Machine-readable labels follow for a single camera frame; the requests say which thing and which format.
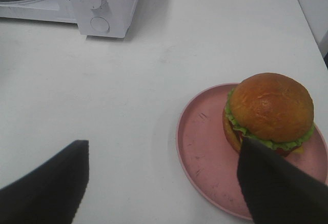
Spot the pink plate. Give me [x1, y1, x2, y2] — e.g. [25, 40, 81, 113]
[176, 82, 328, 221]

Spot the round white door button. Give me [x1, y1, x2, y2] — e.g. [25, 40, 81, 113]
[90, 17, 110, 33]

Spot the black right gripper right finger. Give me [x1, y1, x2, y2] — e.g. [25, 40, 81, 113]
[237, 139, 327, 223]

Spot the burger with lettuce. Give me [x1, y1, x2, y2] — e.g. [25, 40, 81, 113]
[222, 73, 315, 156]

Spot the white microwave oven body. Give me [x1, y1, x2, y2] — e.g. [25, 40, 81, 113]
[1, 0, 138, 38]

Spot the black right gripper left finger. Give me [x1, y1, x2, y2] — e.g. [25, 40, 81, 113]
[1, 140, 89, 223]

